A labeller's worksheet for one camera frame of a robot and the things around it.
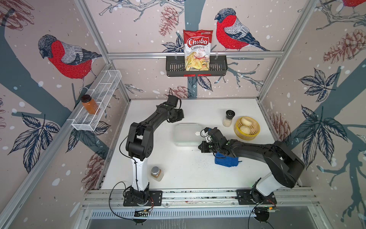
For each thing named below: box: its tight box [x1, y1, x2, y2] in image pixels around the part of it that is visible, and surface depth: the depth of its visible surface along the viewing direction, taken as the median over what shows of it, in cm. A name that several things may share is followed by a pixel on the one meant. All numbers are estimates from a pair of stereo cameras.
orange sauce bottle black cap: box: [81, 94, 99, 115], surface depth 69 cm
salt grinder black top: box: [225, 109, 236, 120], surface depth 99 cm
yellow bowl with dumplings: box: [233, 116, 261, 141], surface depth 99 cm
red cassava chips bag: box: [183, 29, 214, 72], surface depth 87 cm
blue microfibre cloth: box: [214, 151, 239, 168], surface depth 86 cm
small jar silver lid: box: [150, 166, 161, 176], surface depth 75 cm
